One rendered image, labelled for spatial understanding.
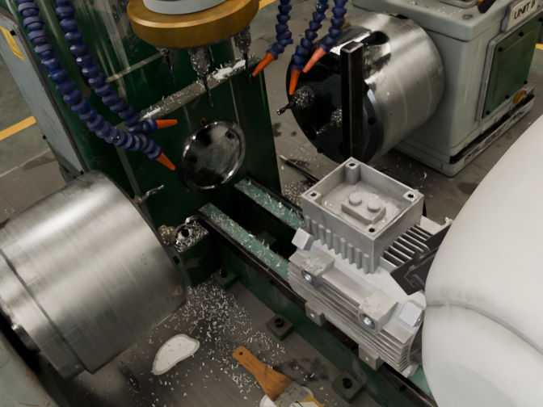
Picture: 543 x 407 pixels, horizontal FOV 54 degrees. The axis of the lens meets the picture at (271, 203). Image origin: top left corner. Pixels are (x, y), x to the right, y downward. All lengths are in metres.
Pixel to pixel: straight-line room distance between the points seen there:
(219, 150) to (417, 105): 0.37
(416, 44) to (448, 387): 0.88
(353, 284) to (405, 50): 0.47
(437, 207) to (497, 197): 1.00
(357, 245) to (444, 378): 0.50
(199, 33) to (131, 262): 0.31
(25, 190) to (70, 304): 0.78
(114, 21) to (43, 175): 0.63
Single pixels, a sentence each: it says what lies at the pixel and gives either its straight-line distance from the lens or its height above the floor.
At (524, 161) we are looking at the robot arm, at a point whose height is 1.51.
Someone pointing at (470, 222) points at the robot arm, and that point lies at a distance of 0.17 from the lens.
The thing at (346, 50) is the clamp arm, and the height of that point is 1.25.
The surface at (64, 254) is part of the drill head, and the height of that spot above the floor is 1.15.
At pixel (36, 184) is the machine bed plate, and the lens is 1.46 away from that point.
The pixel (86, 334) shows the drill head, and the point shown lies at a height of 1.07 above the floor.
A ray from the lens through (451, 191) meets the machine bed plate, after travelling 1.20.
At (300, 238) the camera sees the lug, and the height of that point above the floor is 1.08.
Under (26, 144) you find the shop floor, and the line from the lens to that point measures 3.20.
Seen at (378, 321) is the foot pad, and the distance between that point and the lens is 0.65.
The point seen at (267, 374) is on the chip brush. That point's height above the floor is 0.81.
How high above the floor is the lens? 1.62
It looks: 44 degrees down
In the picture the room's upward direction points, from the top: 10 degrees counter-clockwise
